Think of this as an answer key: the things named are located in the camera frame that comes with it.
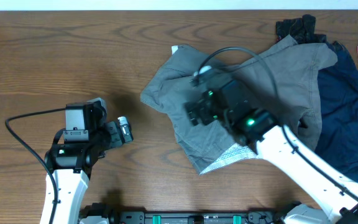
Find grey shorts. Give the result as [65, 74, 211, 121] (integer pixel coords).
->
[140, 36, 337, 175]

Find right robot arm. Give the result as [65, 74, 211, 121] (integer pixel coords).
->
[185, 78, 358, 223]

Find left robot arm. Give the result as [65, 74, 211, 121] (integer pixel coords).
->
[40, 98, 134, 223]

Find black patterned garment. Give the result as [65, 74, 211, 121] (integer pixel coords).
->
[275, 14, 327, 44]

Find navy blue garment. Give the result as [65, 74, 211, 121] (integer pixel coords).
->
[315, 42, 358, 182]

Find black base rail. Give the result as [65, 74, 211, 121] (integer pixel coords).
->
[77, 202, 300, 224]

